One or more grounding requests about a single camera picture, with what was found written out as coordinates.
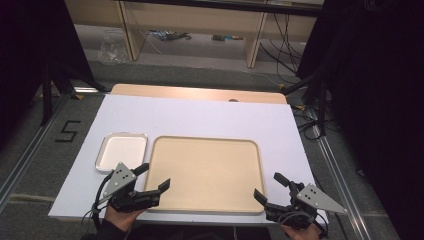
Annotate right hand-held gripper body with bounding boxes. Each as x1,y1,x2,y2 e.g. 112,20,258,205
265,181,348,231

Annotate hanging black cables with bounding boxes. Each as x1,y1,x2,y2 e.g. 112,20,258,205
259,12,303,76

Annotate wooden table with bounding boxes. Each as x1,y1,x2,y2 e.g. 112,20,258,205
110,83,288,105

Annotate left hand-held gripper cable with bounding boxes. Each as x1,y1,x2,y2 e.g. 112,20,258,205
81,170,116,231

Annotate clear plastic bag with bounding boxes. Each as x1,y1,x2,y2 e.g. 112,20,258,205
97,34,130,65

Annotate large beige tray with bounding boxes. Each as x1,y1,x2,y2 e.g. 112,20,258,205
143,135,267,214

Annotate black metal stand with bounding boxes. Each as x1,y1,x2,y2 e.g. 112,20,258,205
40,61,108,127
280,73,330,137

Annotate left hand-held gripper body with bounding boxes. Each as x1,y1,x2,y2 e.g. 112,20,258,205
101,162,161,214

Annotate light wooden desk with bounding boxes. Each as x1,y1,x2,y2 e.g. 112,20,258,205
64,0,325,70

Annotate black curtain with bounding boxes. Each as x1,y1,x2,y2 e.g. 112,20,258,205
295,0,424,240
0,0,95,148

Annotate metal floor rail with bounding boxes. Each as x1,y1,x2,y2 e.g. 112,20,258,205
308,108,373,240
0,93,69,209

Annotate black floor cables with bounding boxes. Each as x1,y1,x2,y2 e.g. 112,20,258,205
293,105,334,141

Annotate person's left hand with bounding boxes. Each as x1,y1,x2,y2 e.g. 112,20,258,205
103,204,147,233

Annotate white table board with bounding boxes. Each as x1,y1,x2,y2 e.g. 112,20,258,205
48,93,329,225

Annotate white square plate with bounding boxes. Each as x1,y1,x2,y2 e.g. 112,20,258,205
95,131,149,173

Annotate bundle of cables on floor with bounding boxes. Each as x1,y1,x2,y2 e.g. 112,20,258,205
147,29,193,42

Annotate person's right hand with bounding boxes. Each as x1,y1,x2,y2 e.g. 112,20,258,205
281,223,323,240

